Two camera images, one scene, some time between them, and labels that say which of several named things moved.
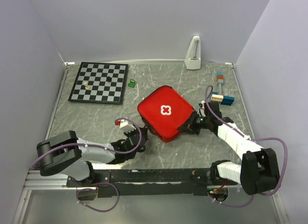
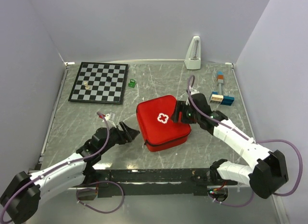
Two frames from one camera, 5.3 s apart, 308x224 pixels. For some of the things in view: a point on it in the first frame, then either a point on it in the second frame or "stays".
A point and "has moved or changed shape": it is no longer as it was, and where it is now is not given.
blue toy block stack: x=225 y=100 stays
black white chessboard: x=100 y=91 stays
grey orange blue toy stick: x=220 y=81 stays
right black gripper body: x=197 y=123 to x=188 y=116
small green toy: x=132 y=83 stays
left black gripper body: x=132 y=133 to x=117 y=137
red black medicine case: x=164 y=111 has moved or changed shape
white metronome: x=193 y=59 stays
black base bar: x=141 y=183 stays
